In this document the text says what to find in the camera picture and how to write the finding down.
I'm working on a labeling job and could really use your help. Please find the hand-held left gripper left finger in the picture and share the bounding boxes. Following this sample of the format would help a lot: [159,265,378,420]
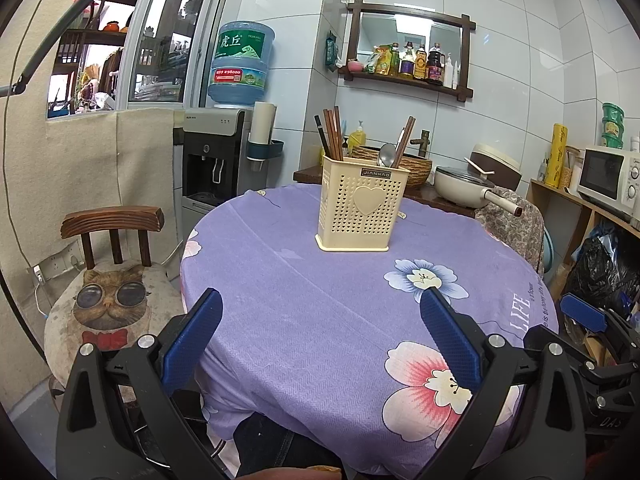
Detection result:
[56,287,224,480]

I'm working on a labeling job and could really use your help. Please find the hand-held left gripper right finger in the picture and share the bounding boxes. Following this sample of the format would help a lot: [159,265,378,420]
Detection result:
[417,287,587,480]

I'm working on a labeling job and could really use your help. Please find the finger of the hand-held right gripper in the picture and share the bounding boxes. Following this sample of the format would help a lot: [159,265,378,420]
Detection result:
[560,292,640,361]

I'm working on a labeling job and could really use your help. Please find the cream plastic utensil holder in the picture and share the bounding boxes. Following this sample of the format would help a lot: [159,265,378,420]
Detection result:
[316,154,412,253]

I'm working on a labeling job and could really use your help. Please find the black plastic bag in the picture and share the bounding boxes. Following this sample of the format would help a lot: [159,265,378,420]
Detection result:
[565,235,633,311]

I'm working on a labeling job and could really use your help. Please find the light blue plastic tub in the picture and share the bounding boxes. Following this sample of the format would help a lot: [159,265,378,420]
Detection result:
[542,232,557,281]

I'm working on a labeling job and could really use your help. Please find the cat print seat cushion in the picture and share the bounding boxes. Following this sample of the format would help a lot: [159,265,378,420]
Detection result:
[44,260,186,396]

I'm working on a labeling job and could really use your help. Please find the brown floral cloth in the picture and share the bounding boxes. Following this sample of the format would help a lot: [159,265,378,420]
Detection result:
[475,186,546,276]

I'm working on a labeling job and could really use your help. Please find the light wooden shelf unit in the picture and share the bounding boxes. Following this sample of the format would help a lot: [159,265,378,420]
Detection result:
[525,178,640,311]

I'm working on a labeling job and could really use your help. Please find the purple floral tablecloth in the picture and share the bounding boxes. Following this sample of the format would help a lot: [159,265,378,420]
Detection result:
[180,182,560,480]

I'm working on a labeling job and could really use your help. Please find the person's dark jeans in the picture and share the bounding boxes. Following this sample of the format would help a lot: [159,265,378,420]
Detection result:
[232,412,346,480]

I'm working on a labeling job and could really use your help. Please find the white microwave oven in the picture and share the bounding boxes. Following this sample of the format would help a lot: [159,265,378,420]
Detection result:
[576,146,640,223]

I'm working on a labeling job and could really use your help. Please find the tan mesh holder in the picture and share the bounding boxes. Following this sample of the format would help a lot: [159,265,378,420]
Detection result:
[560,147,581,188]

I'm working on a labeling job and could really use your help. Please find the dark wooden chair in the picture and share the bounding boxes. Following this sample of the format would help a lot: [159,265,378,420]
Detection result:
[60,205,166,271]

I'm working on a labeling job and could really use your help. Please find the white pan with lid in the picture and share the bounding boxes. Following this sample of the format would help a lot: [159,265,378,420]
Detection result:
[432,166,524,218]

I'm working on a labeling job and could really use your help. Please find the yellow printed roll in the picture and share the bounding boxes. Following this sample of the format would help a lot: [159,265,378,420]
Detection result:
[544,123,570,190]

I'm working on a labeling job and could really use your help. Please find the cream brown rice cooker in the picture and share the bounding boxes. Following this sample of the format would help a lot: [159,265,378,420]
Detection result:
[470,142,523,192]

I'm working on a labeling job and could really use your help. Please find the ribbed brown wash basin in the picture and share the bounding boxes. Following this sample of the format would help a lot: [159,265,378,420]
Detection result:
[347,145,433,191]

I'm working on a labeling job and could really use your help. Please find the white plastic spatula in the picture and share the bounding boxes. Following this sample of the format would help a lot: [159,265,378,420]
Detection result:
[464,156,496,177]

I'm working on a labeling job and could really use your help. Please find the stack of green cups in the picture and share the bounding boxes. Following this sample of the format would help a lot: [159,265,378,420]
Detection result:
[600,102,626,150]

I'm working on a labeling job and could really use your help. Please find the beige felt cloth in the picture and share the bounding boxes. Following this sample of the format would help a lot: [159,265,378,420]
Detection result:
[0,107,183,311]

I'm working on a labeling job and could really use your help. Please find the brass faucet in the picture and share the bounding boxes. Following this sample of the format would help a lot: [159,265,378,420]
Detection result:
[410,130,432,158]

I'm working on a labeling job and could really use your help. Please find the grey water dispenser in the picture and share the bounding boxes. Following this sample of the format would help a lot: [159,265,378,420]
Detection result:
[172,106,253,233]

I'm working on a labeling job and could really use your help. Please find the yellow pump soap bottle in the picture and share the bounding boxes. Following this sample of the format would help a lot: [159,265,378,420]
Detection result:
[347,120,368,156]

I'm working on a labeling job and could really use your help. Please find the blue water jug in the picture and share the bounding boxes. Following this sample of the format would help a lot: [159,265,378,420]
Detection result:
[206,21,277,108]

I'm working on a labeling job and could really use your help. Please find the row of condiment bottles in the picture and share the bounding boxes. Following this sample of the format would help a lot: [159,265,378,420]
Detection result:
[375,42,461,88]

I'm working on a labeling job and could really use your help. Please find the aluminium framed glass window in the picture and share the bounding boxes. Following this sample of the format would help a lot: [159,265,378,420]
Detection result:
[47,0,231,121]

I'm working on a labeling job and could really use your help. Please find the green hanging packet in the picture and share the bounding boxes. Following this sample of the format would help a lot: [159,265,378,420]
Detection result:
[325,31,340,72]

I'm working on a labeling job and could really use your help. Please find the wooden framed mirror shelf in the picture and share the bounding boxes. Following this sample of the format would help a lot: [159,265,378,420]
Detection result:
[337,0,476,103]

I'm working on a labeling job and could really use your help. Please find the white wall power socket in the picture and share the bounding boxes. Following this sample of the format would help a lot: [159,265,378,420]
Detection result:
[32,240,83,281]

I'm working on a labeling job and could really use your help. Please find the white charger with cable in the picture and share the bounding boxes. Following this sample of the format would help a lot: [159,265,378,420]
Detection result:
[32,265,51,321]

